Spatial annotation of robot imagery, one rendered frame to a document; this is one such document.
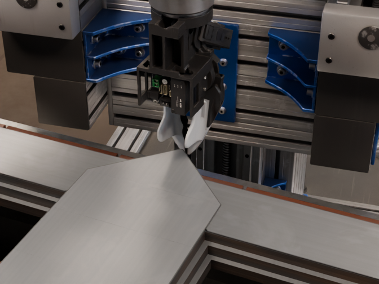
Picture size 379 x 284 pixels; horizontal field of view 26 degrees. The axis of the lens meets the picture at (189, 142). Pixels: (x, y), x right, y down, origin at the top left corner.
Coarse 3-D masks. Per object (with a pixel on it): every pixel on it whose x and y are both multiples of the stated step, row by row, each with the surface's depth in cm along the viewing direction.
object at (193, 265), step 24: (0, 192) 102; (24, 192) 101; (48, 192) 100; (216, 240) 92; (192, 264) 90; (216, 264) 92; (240, 264) 92; (264, 264) 90; (288, 264) 90; (312, 264) 88
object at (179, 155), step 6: (174, 150) 106; (180, 150) 106; (156, 156) 105; (162, 156) 105; (168, 156) 105; (174, 156) 105; (180, 156) 105; (186, 156) 105; (180, 162) 103; (186, 162) 103
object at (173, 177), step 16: (128, 160) 104; (144, 160) 104; (160, 160) 104; (112, 176) 101; (128, 176) 101; (144, 176) 101; (160, 176) 101; (176, 176) 101; (192, 176) 101; (176, 192) 98; (192, 192) 98; (208, 192) 98
